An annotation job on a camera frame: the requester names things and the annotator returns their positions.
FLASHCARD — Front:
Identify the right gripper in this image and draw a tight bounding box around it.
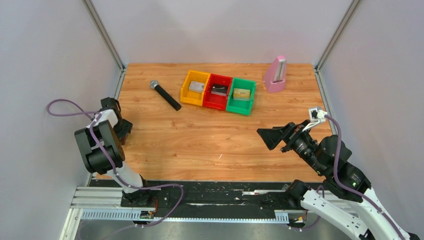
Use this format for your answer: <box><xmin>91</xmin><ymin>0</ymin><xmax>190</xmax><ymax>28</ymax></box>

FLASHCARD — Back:
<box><xmin>255</xmin><ymin>119</ymin><xmax>324</xmax><ymax>175</ymax></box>

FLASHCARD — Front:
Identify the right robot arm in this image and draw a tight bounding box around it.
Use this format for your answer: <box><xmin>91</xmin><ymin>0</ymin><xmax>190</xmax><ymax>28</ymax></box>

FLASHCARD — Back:
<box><xmin>256</xmin><ymin>120</ymin><xmax>419</xmax><ymax>240</ymax></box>

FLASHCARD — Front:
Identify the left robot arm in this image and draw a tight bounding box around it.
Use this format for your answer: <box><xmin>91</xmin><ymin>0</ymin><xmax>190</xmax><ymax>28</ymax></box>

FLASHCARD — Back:
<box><xmin>74</xmin><ymin>97</ymin><xmax>153</xmax><ymax>207</ymax></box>

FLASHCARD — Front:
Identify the gold card in green bin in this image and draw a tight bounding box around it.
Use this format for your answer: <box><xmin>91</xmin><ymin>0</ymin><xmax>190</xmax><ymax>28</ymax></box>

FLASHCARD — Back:
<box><xmin>232</xmin><ymin>88</ymin><xmax>251</xmax><ymax>101</ymax></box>

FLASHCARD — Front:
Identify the black card in red bin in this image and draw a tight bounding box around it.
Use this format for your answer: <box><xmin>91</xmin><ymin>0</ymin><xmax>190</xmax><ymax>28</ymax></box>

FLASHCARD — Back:
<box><xmin>211</xmin><ymin>84</ymin><xmax>228</xmax><ymax>97</ymax></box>

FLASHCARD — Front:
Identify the silver card in yellow bin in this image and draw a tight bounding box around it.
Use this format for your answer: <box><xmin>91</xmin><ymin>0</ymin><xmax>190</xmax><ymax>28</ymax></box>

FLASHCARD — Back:
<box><xmin>188</xmin><ymin>81</ymin><xmax>205</xmax><ymax>94</ymax></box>

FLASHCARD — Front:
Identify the black microphone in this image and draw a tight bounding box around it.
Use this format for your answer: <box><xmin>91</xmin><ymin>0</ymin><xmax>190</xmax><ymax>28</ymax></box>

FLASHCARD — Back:
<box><xmin>149</xmin><ymin>80</ymin><xmax>182</xmax><ymax>111</ymax></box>

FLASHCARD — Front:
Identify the green plastic bin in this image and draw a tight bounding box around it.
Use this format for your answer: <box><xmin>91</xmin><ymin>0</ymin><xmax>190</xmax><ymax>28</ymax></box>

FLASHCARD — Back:
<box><xmin>225</xmin><ymin>77</ymin><xmax>256</xmax><ymax>116</ymax></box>

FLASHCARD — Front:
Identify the pink metronome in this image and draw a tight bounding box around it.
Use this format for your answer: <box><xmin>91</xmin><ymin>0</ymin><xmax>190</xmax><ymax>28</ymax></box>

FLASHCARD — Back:
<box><xmin>262</xmin><ymin>55</ymin><xmax>287</xmax><ymax>93</ymax></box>

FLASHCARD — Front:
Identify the red plastic bin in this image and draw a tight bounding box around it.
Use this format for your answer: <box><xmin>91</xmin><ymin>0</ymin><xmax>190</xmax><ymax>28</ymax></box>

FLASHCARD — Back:
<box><xmin>202</xmin><ymin>73</ymin><xmax>233</xmax><ymax>111</ymax></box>

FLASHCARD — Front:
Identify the yellow plastic bin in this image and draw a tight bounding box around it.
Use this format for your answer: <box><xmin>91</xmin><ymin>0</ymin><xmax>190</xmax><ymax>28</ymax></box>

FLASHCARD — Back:
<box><xmin>180</xmin><ymin>70</ymin><xmax>211</xmax><ymax>106</ymax></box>

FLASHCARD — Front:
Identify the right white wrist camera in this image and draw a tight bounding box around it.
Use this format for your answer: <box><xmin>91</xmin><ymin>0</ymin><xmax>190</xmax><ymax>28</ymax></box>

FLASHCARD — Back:
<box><xmin>302</xmin><ymin>106</ymin><xmax>328</xmax><ymax>132</ymax></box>

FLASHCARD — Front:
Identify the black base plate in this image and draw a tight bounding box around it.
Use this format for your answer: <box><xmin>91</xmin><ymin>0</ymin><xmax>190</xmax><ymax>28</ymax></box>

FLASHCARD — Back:
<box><xmin>146</xmin><ymin>180</ymin><xmax>305</xmax><ymax>219</ymax></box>

